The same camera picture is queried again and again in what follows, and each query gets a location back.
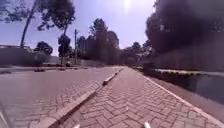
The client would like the tall leaning tree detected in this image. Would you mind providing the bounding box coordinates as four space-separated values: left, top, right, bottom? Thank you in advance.
0 0 51 49

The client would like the pole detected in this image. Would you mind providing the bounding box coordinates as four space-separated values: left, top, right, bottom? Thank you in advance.
73 28 79 66

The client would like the grey wall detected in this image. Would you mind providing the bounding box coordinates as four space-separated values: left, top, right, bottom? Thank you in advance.
0 44 49 68

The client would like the round dark tree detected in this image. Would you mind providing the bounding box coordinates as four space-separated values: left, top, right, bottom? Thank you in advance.
33 40 54 56

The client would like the long boundary wall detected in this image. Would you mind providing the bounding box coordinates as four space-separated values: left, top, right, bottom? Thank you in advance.
146 33 224 73

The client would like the grey paved strip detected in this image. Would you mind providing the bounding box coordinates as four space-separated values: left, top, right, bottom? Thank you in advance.
146 74 224 125

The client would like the tall thin tree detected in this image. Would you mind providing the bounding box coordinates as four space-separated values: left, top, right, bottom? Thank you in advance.
37 0 76 67

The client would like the red brick path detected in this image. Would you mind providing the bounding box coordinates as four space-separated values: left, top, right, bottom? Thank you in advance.
54 66 224 128

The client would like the large dark tree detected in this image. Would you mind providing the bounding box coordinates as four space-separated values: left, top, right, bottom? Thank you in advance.
145 0 224 56

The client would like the cluster of dark trees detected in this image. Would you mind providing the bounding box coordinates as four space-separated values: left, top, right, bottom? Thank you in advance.
76 17 153 66

